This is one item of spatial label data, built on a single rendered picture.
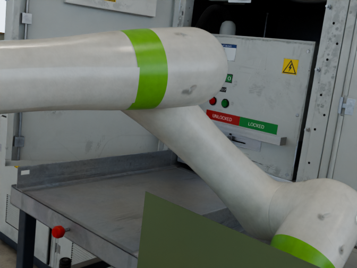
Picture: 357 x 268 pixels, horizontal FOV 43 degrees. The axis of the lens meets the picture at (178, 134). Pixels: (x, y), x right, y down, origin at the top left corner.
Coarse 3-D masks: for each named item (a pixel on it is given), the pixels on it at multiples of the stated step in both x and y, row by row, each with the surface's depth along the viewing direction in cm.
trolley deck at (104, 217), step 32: (32, 192) 134; (64, 192) 137; (96, 192) 141; (128, 192) 144; (160, 192) 148; (192, 192) 153; (64, 224) 119; (96, 224) 116; (128, 224) 118; (96, 256) 110; (128, 256) 102
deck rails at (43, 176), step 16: (80, 160) 150; (96, 160) 155; (112, 160) 161; (128, 160) 167; (144, 160) 173; (160, 160) 180; (32, 176) 138; (48, 176) 142; (64, 176) 147; (80, 176) 152; (96, 176) 157; (112, 176) 159; (224, 208) 120; (224, 224) 121; (240, 224) 127
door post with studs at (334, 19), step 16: (336, 0) 136; (336, 16) 136; (336, 32) 136; (320, 48) 140; (336, 48) 137; (320, 64) 141; (336, 64) 137; (320, 80) 140; (320, 96) 141; (320, 112) 141; (320, 128) 141; (304, 144) 146; (320, 144) 142; (304, 160) 146; (304, 176) 146
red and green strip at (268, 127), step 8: (208, 112) 176; (216, 112) 173; (216, 120) 174; (224, 120) 171; (232, 120) 169; (240, 120) 166; (248, 120) 164; (256, 120) 162; (256, 128) 162; (264, 128) 160; (272, 128) 157
